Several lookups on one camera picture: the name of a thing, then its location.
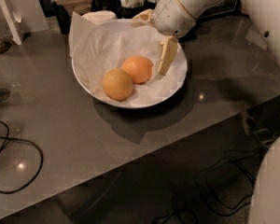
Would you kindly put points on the white bowl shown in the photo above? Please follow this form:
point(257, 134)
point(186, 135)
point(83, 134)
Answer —
point(177, 75)

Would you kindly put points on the black cup with napkins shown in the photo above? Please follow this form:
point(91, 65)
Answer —
point(132, 2)

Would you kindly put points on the white paper liner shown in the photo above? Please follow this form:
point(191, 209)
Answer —
point(96, 50)

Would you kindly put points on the orange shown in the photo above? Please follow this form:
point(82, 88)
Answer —
point(139, 68)
point(117, 84)

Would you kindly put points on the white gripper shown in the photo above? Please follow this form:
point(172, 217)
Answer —
point(171, 13)

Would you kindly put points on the white stand board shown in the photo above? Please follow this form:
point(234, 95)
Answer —
point(13, 22)

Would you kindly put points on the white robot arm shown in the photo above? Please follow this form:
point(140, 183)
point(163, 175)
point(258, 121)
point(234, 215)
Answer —
point(265, 14)

